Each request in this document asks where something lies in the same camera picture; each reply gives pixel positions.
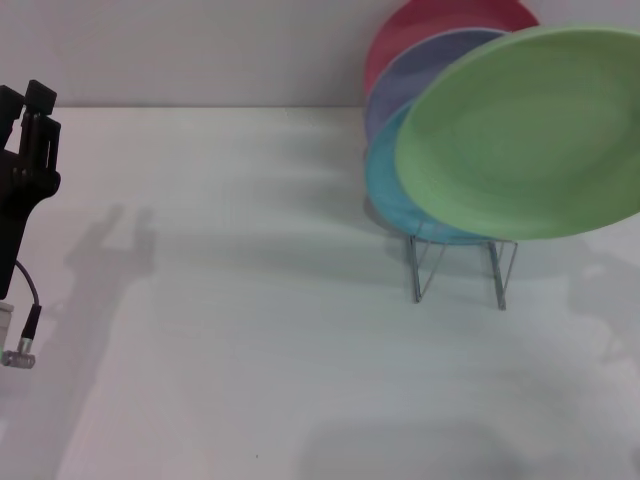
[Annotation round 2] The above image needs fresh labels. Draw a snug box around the green round plate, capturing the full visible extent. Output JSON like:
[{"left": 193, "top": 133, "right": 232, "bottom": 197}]
[{"left": 394, "top": 25, "right": 640, "bottom": 242}]

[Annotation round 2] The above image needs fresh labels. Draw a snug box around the light blue round plate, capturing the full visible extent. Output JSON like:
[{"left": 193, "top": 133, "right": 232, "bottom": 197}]
[{"left": 364, "top": 97, "right": 497, "bottom": 247}]

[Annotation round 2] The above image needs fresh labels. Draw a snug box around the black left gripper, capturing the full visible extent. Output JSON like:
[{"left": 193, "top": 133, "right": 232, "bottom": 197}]
[{"left": 0, "top": 79, "right": 62, "bottom": 301}]

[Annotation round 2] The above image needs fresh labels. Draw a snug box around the metal wire plate rack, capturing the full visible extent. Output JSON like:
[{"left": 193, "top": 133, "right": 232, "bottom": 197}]
[{"left": 408, "top": 222, "right": 519, "bottom": 312}]

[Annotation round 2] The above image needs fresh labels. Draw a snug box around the purple round plate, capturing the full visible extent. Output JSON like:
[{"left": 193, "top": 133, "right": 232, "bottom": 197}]
[{"left": 364, "top": 28, "right": 512, "bottom": 146}]

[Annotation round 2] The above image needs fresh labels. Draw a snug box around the red round plate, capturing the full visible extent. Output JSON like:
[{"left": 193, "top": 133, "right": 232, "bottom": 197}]
[{"left": 364, "top": 0, "right": 541, "bottom": 101}]

